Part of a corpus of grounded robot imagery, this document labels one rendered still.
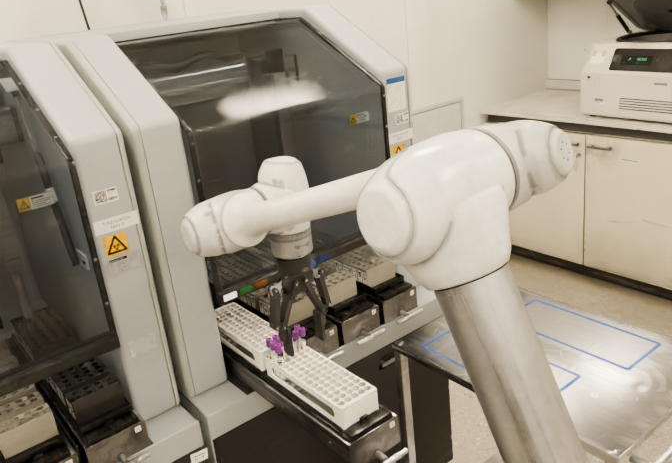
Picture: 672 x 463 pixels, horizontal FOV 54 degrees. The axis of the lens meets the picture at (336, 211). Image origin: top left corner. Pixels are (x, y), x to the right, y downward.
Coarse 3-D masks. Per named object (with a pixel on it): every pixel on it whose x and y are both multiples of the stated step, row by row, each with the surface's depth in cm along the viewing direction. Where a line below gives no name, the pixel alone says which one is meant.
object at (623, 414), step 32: (544, 320) 166; (576, 320) 165; (608, 320) 163; (416, 352) 159; (448, 352) 157; (544, 352) 153; (576, 352) 152; (608, 352) 150; (640, 352) 149; (576, 384) 140; (608, 384) 139; (640, 384) 138; (576, 416) 131; (608, 416) 130; (640, 416) 129; (608, 448) 121
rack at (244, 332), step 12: (216, 312) 181; (228, 312) 179; (240, 312) 179; (228, 324) 173; (240, 324) 174; (252, 324) 172; (264, 324) 172; (228, 336) 174; (240, 336) 167; (252, 336) 167; (264, 336) 165; (240, 348) 172; (252, 348) 160; (264, 348) 159; (252, 360) 162; (264, 360) 159
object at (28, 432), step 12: (48, 408) 142; (24, 420) 139; (36, 420) 139; (48, 420) 141; (0, 432) 136; (12, 432) 137; (24, 432) 138; (36, 432) 140; (48, 432) 142; (0, 444) 136; (12, 444) 137; (24, 444) 139; (36, 444) 140
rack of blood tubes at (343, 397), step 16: (304, 352) 156; (272, 368) 154; (288, 368) 150; (304, 368) 150; (320, 368) 149; (336, 368) 149; (288, 384) 150; (304, 384) 143; (320, 384) 143; (336, 384) 143; (352, 384) 142; (368, 384) 141; (304, 400) 145; (320, 400) 147; (336, 400) 138; (352, 400) 136; (368, 400) 138; (336, 416) 136; (352, 416) 136
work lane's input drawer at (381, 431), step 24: (240, 360) 166; (264, 384) 156; (288, 408) 149; (312, 408) 143; (384, 408) 140; (312, 432) 143; (336, 432) 136; (360, 432) 134; (384, 432) 138; (360, 456) 134; (384, 456) 135
